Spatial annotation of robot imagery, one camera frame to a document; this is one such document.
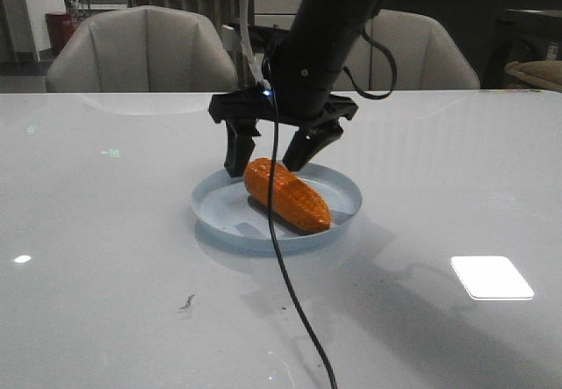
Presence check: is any beige upholstered chair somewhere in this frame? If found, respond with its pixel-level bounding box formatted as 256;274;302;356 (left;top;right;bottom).
46;5;238;93
334;10;479;91

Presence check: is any red bin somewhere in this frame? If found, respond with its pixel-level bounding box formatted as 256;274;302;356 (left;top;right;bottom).
45;12;80;55

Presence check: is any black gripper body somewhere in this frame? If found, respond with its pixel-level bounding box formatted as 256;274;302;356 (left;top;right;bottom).
209;37;357;137

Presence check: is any tan cushion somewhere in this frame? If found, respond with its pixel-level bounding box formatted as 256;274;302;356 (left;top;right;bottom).
504;61;562;92

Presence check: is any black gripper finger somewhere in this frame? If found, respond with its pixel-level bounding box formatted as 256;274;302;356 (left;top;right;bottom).
283;124;343;171
224;119;257;177

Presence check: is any dark counter with white top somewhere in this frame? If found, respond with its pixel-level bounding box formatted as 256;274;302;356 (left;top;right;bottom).
385;0;561;81

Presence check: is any right beige upholstered chair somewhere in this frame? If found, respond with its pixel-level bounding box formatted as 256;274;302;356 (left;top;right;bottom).
334;10;479;91

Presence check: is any light blue round plate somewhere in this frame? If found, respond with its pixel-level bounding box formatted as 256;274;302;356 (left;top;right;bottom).
191;162;364;257

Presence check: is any dark side table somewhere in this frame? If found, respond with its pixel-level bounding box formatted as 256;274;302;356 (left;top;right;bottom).
480;9;561;89

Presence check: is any white cable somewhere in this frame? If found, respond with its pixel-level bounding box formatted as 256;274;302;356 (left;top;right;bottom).
238;0;273;90

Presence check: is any black cable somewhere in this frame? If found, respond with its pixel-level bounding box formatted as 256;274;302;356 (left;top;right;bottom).
261;28;399;389

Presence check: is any orange toy corn cob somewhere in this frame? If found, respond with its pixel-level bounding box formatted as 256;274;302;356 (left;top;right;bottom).
243;157;331;234

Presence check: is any left beige upholstered chair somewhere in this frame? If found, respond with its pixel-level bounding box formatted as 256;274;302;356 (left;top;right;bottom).
46;5;238;93

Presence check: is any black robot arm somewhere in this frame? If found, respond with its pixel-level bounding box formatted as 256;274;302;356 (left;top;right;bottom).
209;0;387;177

